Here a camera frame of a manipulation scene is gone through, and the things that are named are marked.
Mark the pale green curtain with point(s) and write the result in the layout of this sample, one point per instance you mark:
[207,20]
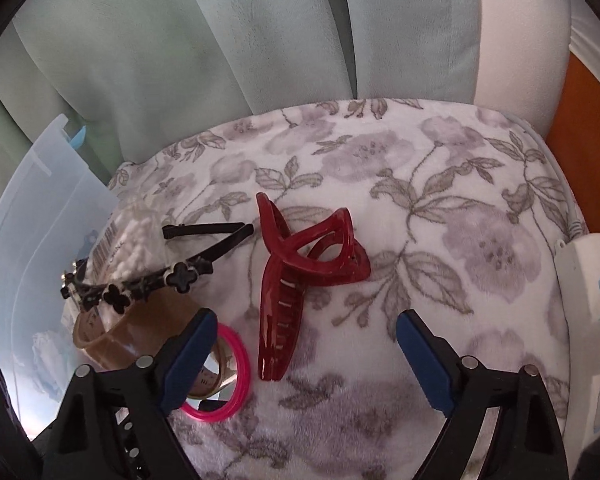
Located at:
[230,35]

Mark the clear plastic storage box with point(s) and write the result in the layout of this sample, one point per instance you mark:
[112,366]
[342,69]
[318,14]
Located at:
[40,220]

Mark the grey floral white blanket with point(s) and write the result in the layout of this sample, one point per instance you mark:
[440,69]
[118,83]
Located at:
[380,185]

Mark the white power strip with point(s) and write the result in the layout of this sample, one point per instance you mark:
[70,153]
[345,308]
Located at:
[585,270]

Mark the red hair claw clip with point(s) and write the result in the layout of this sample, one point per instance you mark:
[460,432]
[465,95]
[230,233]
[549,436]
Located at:
[280,320]

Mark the black clover headband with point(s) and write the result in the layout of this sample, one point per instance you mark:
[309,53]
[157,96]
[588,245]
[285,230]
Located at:
[180,272]

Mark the orange headboard with white frame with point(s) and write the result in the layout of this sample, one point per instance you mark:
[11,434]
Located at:
[590,135]

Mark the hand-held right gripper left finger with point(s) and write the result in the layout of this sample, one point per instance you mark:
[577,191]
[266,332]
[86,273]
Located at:
[187,360]

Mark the bag of cotton swabs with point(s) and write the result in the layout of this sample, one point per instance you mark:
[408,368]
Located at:
[130,240]

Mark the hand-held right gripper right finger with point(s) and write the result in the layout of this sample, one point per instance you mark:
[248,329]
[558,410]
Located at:
[425,360]

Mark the brown packing tape roll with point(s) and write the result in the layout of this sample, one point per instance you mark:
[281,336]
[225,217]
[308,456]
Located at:
[130,330]

